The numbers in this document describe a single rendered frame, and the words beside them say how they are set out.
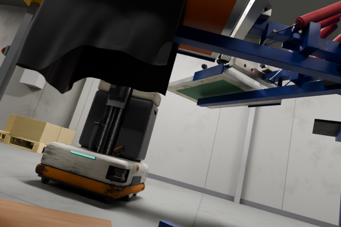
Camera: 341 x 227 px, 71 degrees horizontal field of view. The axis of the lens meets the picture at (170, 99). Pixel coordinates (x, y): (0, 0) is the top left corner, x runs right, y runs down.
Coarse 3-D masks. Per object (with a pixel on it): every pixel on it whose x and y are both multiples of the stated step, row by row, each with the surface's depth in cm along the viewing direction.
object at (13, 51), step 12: (24, 0) 118; (36, 0) 115; (36, 12) 118; (24, 24) 114; (24, 36) 114; (12, 48) 111; (12, 60) 110; (0, 72) 108; (12, 72) 112; (0, 84) 107; (0, 96) 108
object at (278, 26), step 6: (258, 24) 104; (264, 24) 104; (276, 24) 104; (282, 24) 104; (252, 30) 106; (258, 30) 105; (264, 30) 104; (276, 30) 104; (288, 30) 104; (264, 36) 108; (276, 36) 106; (282, 36) 105; (288, 36) 104
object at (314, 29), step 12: (312, 24) 99; (300, 36) 101; (312, 36) 98; (288, 48) 110; (300, 48) 102; (312, 48) 97; (324, 48) 102; (336, 48) 102; (336, 60) 106; (288, 72) 136
